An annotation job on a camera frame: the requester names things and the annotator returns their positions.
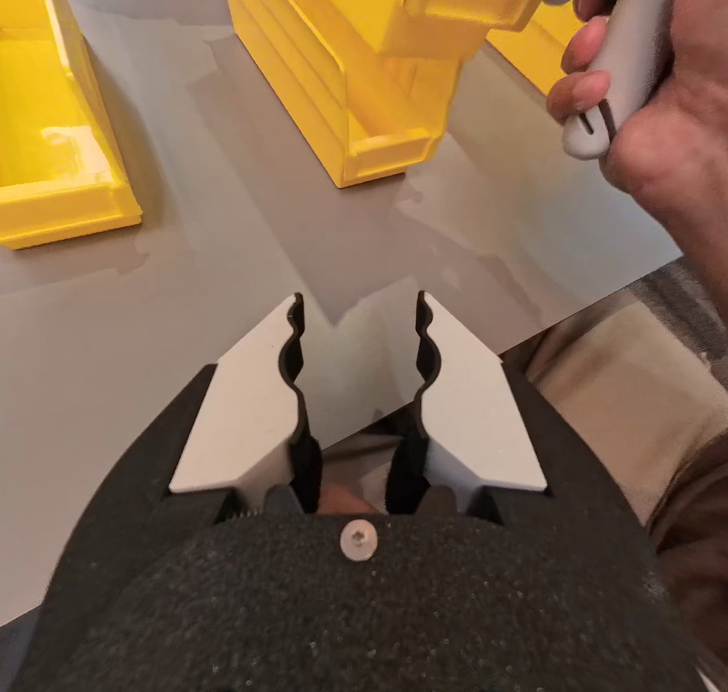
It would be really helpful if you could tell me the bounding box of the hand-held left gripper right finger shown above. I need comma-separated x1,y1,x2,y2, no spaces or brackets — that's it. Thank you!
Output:
386,291,548,515

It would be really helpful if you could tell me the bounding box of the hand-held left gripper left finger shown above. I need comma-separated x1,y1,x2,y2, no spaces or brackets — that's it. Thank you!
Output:
169,292,324,514

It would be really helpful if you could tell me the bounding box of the yellow plastic bin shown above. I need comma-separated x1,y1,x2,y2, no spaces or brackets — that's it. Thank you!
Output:
259,0,561,59
218,0,463,188
485,1,589,97
0,0,143,250

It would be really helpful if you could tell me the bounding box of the person's right forearm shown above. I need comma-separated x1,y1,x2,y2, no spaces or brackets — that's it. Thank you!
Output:
677,209,728,329

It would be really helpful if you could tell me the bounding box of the grey desk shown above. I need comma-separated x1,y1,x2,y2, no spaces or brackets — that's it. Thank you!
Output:
0,0,683,627

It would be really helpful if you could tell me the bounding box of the person's right hand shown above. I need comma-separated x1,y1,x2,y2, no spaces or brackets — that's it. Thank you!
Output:
545,0,728,239

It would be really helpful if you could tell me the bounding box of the person's beige trouser leg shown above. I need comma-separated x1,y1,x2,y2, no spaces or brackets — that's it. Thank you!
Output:
526,304,728,525

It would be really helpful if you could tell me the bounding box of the person's brown top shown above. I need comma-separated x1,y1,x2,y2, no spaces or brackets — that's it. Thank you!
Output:
648,431,728,692

